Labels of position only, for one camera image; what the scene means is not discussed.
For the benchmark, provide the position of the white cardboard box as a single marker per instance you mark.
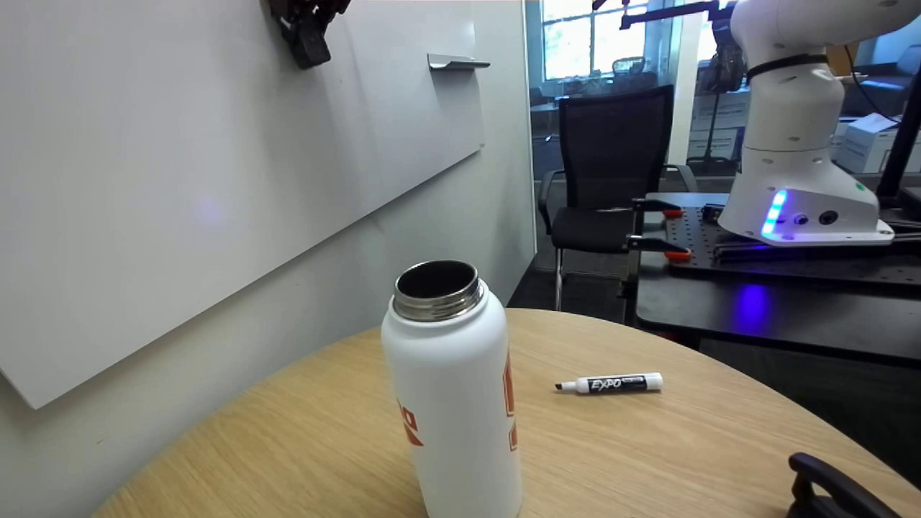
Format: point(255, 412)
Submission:
point(864, 146)

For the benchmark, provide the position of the white steel water bottle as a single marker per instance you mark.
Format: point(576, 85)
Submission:
point(449, 403)

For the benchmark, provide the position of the black whiteboard eraser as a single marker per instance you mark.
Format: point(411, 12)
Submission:
point(310, 48)

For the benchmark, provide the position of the black dry erase marker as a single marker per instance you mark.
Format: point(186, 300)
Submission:
point(621, 383)

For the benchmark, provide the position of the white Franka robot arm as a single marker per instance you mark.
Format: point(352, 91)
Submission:
point(796, 146)

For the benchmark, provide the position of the black office chair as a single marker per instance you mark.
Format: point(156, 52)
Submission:
point(613, 146)

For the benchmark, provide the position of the large white whiteboard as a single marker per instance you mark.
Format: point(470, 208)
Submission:
point(192, 173)

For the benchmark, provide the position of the black stand pole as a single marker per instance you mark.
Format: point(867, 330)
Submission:
point(897, 154)

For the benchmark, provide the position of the black tripod camera rig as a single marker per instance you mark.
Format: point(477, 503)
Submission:
point(721, 52)

